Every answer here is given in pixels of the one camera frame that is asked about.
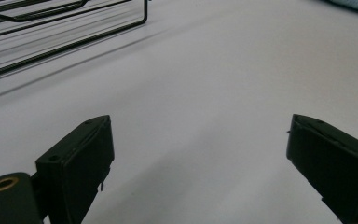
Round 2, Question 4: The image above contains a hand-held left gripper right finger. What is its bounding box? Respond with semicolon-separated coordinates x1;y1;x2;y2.
285;113;358;224

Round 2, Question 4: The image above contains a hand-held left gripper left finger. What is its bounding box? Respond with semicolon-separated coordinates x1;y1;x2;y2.
31;114;116;224

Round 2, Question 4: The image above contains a black wire rack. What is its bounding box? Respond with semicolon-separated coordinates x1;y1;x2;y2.
0;0;149;83

